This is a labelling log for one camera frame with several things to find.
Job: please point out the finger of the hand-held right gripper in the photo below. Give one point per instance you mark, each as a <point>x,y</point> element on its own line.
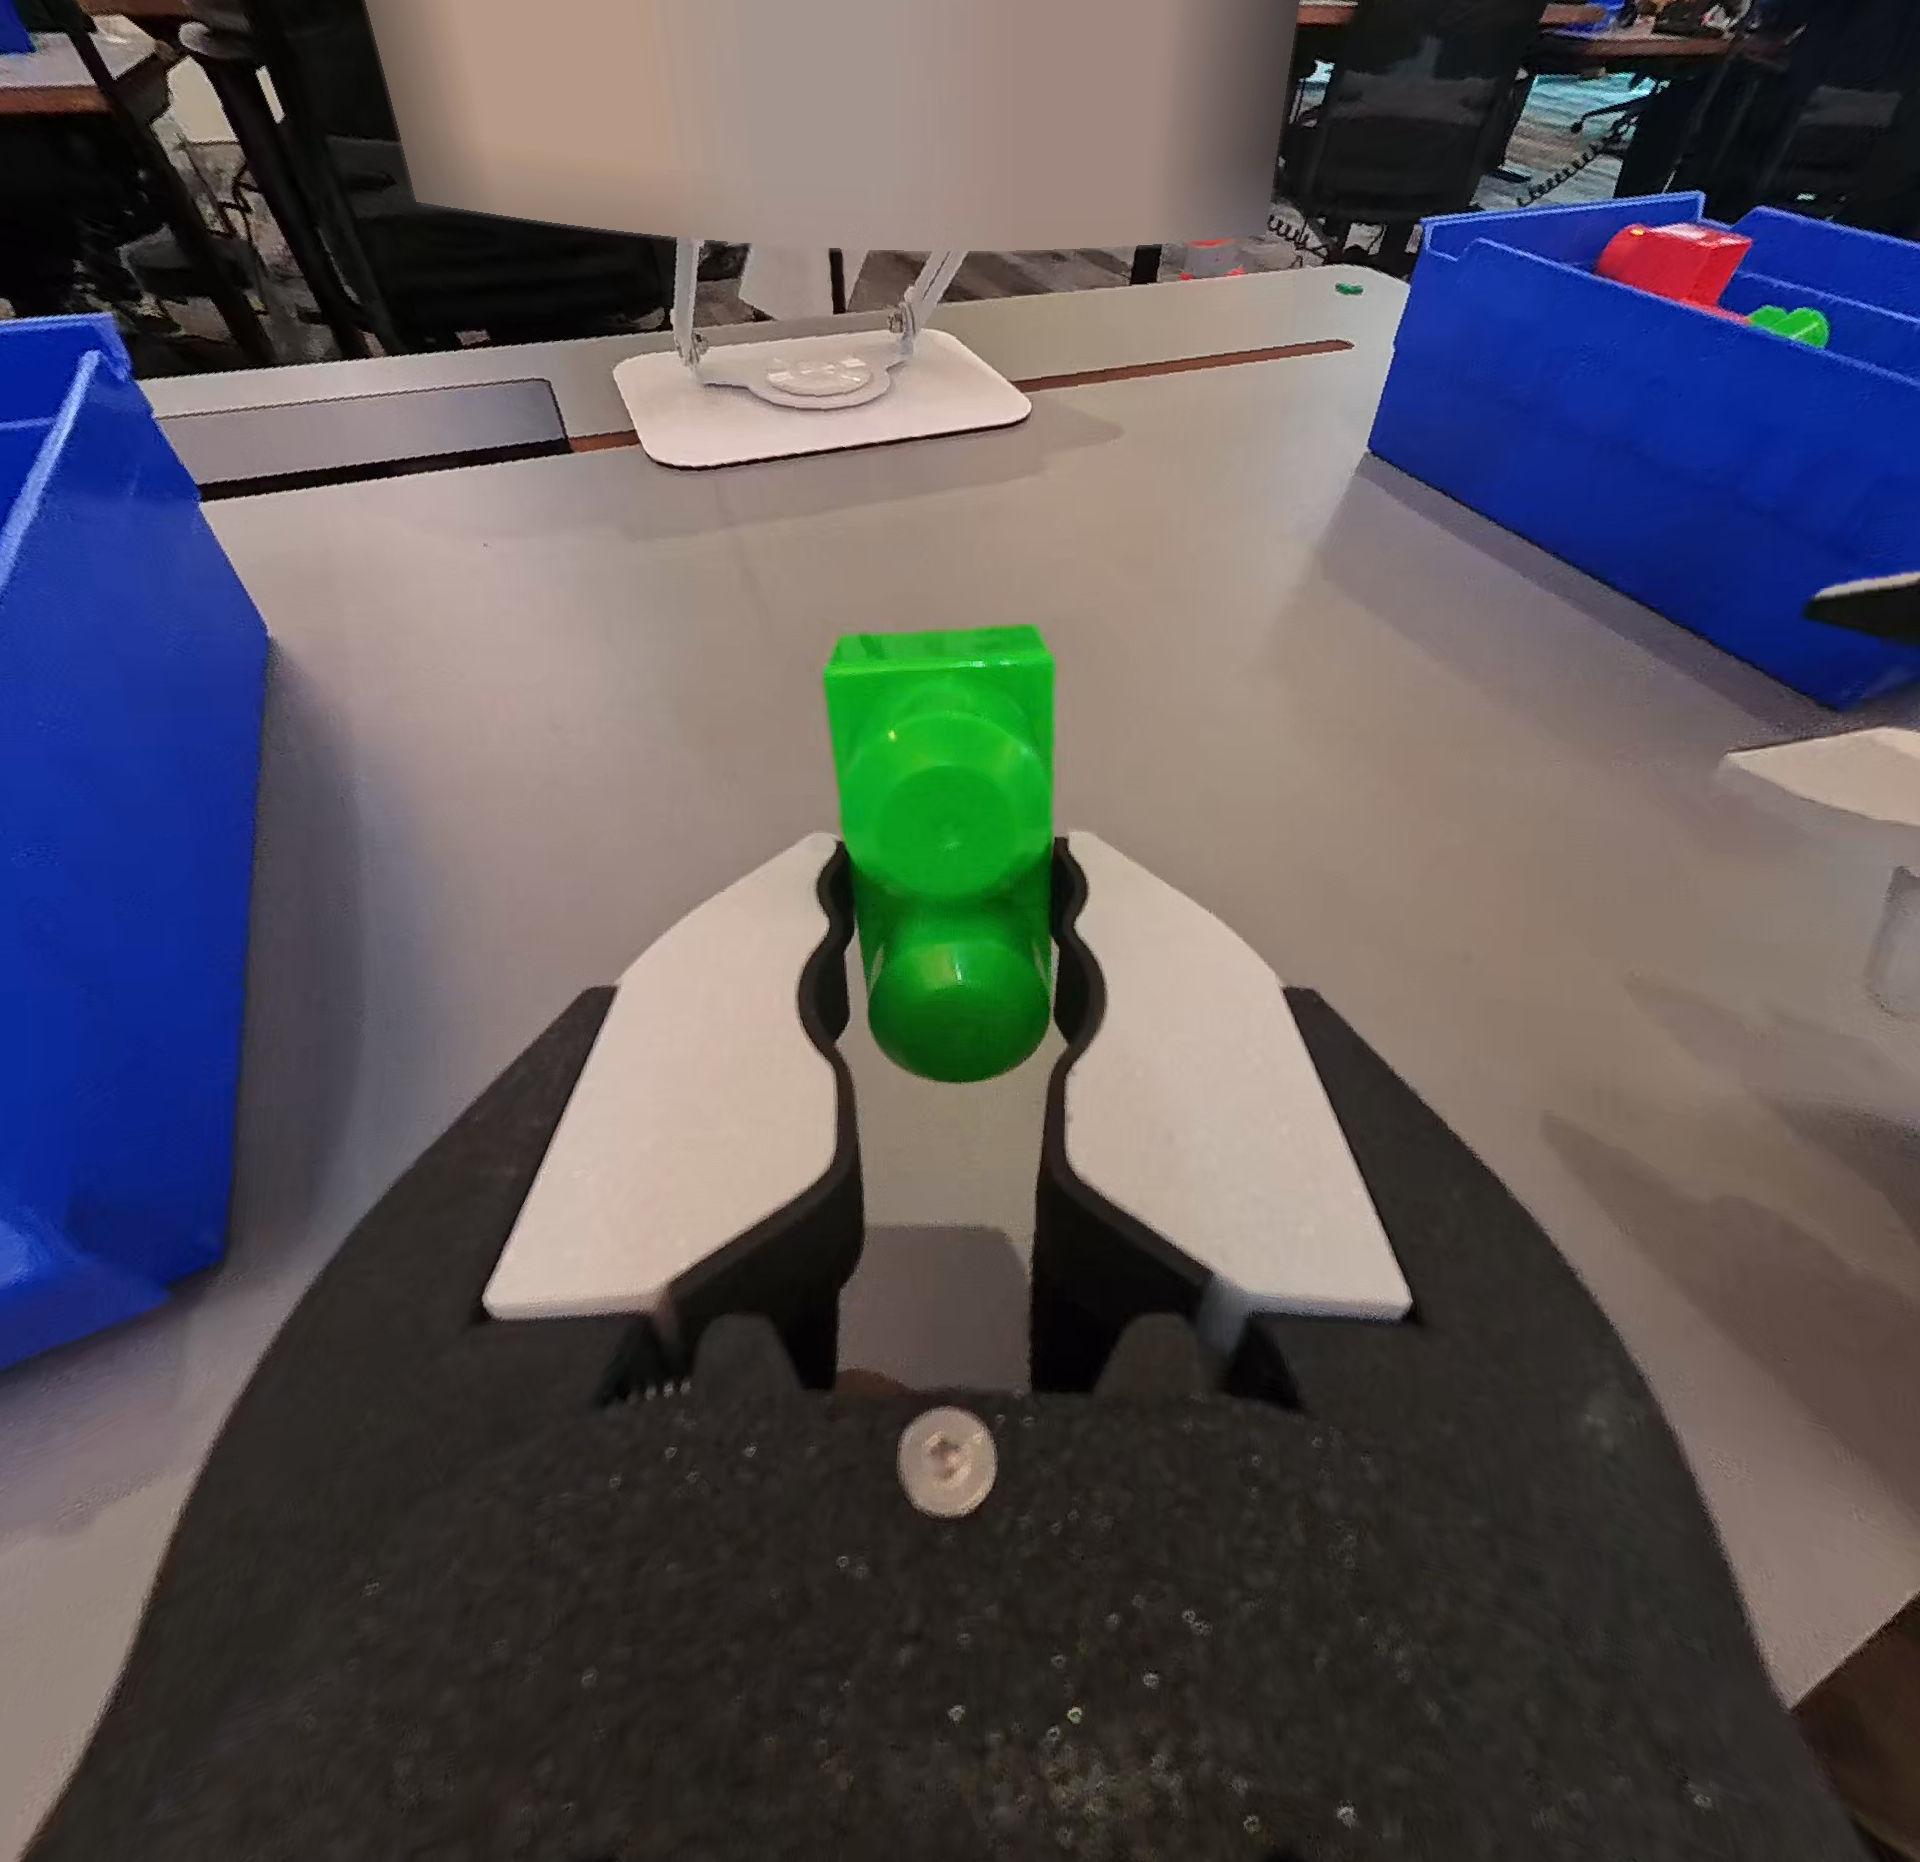
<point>1886,610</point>
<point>1846,777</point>

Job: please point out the blue plastic bin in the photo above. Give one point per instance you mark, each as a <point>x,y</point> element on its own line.
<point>135,843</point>
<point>1591,483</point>

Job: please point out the white document stand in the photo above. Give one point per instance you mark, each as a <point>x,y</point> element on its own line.
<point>826,417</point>

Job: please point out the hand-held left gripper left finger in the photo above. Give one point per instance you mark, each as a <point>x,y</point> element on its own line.
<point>676,1128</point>

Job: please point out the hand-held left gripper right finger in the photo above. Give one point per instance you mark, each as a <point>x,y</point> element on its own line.
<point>1225,1128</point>

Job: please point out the green double toy block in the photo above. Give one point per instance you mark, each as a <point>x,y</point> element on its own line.
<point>1789,329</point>
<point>944,812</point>

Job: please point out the black office chair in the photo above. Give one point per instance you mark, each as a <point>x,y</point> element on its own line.
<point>1425,93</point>

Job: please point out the red double toy block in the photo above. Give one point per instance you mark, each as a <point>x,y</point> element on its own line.
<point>1674,262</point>

